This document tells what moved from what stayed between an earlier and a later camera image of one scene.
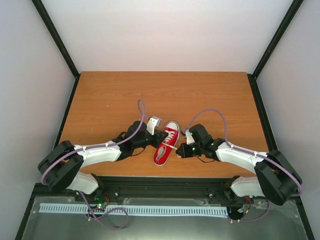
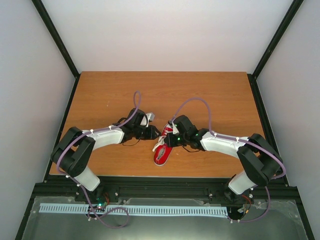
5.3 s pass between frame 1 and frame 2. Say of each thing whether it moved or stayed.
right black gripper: moved
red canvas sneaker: stayed
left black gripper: moved
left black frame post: stayed
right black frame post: stayed
